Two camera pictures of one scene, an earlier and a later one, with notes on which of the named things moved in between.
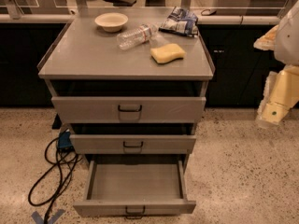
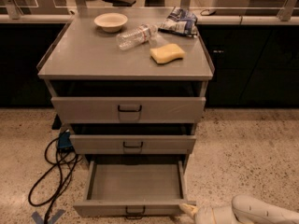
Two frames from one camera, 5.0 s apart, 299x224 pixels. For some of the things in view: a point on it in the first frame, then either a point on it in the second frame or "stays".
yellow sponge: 167,53 stays
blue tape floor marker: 52,220 stays
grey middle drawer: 130,144 stays
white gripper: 287,42 → 203,216
